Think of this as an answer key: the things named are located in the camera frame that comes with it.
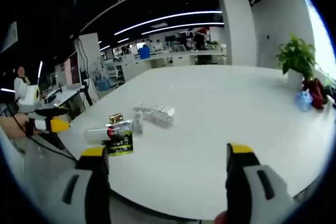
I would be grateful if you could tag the person's right hand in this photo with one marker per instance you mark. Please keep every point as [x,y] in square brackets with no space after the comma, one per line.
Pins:
[223,218]

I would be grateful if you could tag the black tripod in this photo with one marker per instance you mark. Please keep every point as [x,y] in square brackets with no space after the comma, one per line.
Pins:
[86,91]

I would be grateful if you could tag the blue water jug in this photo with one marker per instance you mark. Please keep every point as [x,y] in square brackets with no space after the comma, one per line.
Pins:
[102,82]

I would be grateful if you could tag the blue storage bin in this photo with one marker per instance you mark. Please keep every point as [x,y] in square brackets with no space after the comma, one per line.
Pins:
[144,52]

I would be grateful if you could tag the white office desk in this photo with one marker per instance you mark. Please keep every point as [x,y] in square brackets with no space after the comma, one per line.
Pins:
[63,95]

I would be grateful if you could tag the small gold box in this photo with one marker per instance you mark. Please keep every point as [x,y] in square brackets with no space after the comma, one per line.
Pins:
[116,118]

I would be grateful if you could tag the dark red cloth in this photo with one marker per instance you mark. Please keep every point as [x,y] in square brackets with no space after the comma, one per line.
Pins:
[313,93]

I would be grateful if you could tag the potted green plant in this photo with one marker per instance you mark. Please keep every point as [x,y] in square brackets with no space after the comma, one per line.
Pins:
[296,57]

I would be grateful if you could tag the white office chair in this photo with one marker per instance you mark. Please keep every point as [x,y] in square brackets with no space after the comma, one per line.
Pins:
[115,73]

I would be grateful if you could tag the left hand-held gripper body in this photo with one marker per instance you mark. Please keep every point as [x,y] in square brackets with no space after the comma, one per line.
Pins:
[30,98]

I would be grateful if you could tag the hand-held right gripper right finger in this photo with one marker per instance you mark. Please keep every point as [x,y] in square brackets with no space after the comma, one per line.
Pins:
[252,195]

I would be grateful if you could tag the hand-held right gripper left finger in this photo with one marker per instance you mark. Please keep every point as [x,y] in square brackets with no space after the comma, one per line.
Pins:
[78,195]

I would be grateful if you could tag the white skincare spray bottle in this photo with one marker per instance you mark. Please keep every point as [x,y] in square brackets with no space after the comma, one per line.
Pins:
[143,108]

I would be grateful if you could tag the computer monitor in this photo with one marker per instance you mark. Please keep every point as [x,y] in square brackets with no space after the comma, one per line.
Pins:
[72,69]

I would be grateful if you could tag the long ceiling light strip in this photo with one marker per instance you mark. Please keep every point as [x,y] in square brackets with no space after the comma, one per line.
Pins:
[168,20]

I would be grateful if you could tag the blue plastic bag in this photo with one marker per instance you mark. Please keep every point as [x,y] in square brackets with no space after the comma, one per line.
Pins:
[303,101]

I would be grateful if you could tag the green black skincare pouch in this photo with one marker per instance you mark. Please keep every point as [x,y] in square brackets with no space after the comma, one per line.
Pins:
[121,142]

